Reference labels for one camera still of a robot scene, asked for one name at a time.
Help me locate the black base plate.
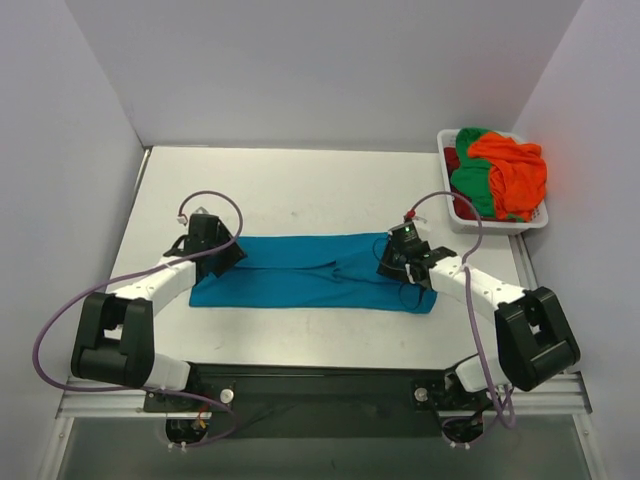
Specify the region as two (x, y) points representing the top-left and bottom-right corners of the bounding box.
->
(143, 364), (491, 443)

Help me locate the white plastic laundry basket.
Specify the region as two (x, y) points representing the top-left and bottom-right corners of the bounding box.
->
(436, 129), (549, 236)

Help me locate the blue t shirt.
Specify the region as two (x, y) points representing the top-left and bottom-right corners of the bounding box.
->
(189, 232), (437, 314)

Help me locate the green t shirt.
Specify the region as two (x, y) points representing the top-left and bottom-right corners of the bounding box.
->
(450, 127), (524, 222)

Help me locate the orange t shirt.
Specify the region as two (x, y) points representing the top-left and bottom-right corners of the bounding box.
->
(467, 132), (547, 222)

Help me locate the red t shirt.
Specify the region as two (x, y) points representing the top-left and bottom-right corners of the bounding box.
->
(444, 147), (475, 221)

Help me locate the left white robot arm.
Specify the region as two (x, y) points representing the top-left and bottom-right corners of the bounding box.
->
(71, 235), (247, 412)

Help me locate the aluminium frame rail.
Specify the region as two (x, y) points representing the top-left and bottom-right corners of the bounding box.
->
(56, 390), (146, 418)

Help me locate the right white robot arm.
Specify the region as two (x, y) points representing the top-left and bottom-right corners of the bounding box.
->
(379, 240), (581, 408)

